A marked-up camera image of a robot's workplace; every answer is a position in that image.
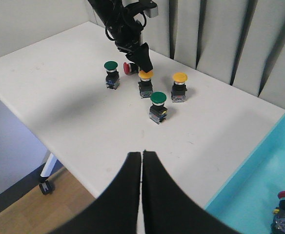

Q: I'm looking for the left green push button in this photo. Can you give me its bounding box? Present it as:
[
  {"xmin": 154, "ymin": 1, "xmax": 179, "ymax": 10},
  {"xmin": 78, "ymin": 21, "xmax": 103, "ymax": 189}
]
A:
[{"xmin": 104, "ymin": 61, "xmax": 120, "ymax": 90}]

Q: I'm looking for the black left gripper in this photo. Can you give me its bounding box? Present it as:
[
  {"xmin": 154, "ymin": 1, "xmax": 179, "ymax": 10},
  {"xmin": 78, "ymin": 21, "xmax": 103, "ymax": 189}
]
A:
[{"xmin": 115, "ymin": 34, "xmax": 153, "ymax": 73}]

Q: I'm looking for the yellow push button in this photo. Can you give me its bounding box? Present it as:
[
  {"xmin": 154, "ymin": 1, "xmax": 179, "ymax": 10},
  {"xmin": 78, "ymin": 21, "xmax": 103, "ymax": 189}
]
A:
[
  {"xmin": 171, "ymin": 72, "xmax": 188, "ymax": 102},
  {"xmin": 138, "ymin": 70, "xmax": 154, "ymax": 98}
]

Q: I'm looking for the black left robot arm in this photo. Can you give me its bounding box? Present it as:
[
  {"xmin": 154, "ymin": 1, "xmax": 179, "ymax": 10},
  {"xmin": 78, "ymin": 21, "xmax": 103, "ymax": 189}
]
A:
[{"xmin": 89, "ymin": 0, "xmax": 158, "ymax": 73}]

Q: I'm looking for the lying red push button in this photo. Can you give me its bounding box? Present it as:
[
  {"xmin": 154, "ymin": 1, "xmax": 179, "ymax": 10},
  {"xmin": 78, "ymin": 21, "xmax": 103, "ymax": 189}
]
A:
[{"xmin": 123, "ymin": 62, "xmax": 139, "ymax": 76}]

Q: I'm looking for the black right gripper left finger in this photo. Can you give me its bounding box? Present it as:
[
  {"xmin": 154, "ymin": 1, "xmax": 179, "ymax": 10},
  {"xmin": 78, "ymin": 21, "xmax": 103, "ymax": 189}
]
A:
[{"xmin": 50, "ymin": 152, "xmax": 142, "ymax": 234}]

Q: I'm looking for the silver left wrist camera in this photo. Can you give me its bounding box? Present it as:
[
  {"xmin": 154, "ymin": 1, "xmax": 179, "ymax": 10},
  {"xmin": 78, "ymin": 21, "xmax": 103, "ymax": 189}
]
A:
[{"xmin": 122, "ymin": 0, "xmax": 159, "ymax": 18}]

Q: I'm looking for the grey pleated curtain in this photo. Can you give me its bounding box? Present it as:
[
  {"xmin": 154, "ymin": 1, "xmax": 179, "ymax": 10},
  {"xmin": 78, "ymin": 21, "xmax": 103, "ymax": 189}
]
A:
[{"xmin": 151, "ymin": 0, "xmax": 285, "ymax": 109}]

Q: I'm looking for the green push button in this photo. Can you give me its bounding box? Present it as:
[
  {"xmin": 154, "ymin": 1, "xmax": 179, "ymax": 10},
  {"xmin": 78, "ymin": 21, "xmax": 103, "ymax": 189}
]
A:
[
  {"xmin": 104, "ymin": 61, "xmax": 120, "ymax": 90},
  {"xmin": 149, "ymin": 92, "xmax": 167, "ymax": 124}
]

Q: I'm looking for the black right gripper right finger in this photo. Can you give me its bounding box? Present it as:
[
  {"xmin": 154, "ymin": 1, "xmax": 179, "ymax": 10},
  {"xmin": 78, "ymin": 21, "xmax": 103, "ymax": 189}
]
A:
[{"xmin": 142, "ymin": 151, "xmax": 237, "ymax": 234}]

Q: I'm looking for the right green push button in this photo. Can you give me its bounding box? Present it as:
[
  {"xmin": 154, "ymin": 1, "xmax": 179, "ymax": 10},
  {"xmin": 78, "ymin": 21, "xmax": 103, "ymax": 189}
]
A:
[{"xmin": 149, "ymin": 92, "xmax": 167, "ymax": 124}]

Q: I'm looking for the light blue plastic box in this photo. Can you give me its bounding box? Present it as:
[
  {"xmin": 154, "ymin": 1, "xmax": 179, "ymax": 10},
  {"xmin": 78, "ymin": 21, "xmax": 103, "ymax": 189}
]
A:
[{"xmin": 205, "ymin": 114, "xmax": 285, "ymax": 234}]

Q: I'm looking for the white table leg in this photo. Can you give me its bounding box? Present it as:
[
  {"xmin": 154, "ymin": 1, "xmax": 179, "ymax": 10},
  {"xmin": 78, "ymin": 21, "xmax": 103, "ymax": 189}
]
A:
[{"xmin": 39, "ymin": 153, "xmax": 57, "ymax": 195}]

